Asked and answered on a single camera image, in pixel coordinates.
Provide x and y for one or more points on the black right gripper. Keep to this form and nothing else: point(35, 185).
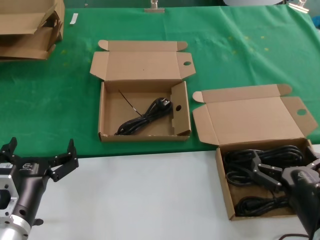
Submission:
point(305, 195)

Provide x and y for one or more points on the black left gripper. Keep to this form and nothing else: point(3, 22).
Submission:
point(32, 175)

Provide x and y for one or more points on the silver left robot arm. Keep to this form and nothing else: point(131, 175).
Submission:
point(12, 228)

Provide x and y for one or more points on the open brown cardboard box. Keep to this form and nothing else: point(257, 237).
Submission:
point(250, 117)
point(140, 65)

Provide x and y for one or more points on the folded brown cardboard box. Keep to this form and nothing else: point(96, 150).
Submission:
point(22, 17)
point(25, 47)

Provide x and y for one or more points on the green table cloth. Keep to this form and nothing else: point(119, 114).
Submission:
point(50, 100)

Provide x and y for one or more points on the small white strip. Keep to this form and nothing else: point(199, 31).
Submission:
point(73, 19)

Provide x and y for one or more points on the silver metal table clip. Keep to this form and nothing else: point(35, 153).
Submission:
point(298, 6)
point(154, 9)

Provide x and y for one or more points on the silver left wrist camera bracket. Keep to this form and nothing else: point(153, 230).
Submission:
point(8, 195)

